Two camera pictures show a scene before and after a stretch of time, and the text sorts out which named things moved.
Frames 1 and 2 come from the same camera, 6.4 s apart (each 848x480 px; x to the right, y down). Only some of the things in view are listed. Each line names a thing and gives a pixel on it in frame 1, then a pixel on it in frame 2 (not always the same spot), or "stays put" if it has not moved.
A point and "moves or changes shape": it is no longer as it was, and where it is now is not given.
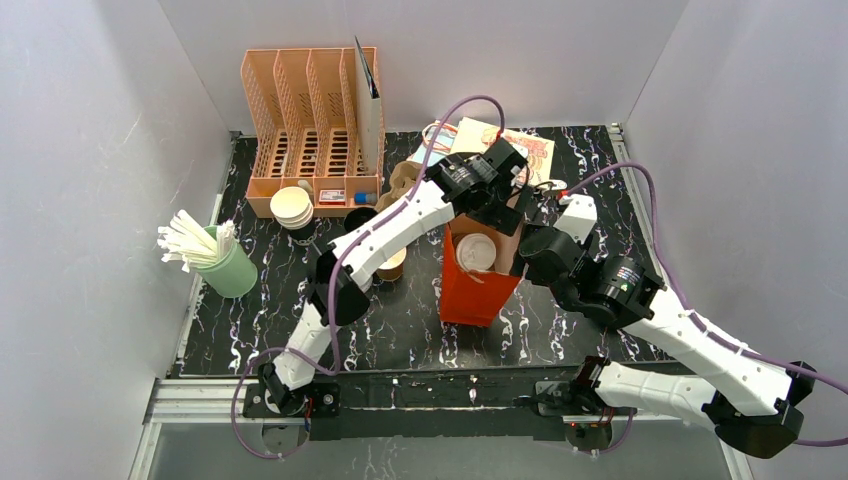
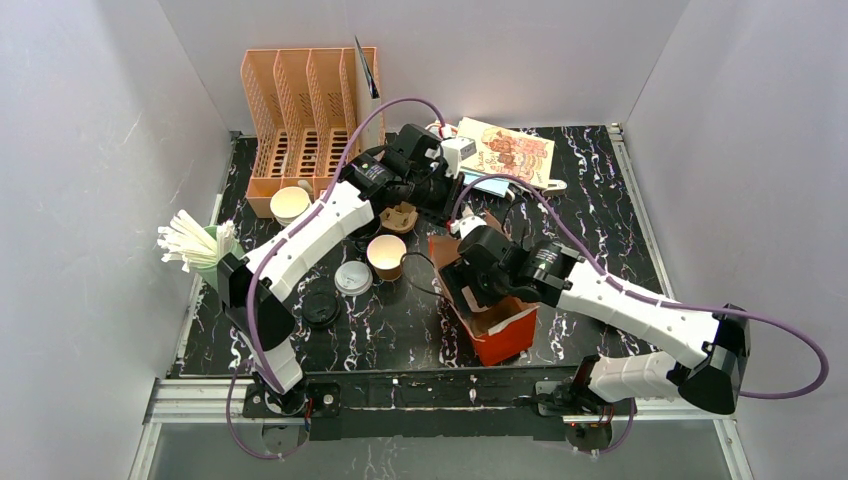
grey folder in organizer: (369, 109) stays put
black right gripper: (530, 258) -> (463, 291)
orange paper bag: (473, 298) moves or changes shape
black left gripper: (506, 216) -> (448, 201)
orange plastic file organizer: (305, 112) stays put
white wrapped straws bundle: (185, 242) stays put
